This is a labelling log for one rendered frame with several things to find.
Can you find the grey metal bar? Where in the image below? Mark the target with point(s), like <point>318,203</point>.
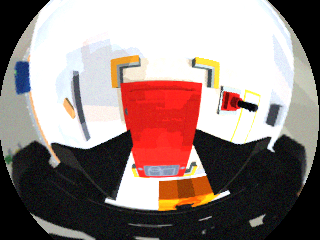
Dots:
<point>75,90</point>

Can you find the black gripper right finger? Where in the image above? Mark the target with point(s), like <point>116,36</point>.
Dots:
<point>222,159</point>

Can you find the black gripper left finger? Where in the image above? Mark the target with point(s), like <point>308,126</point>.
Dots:
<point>103,164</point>

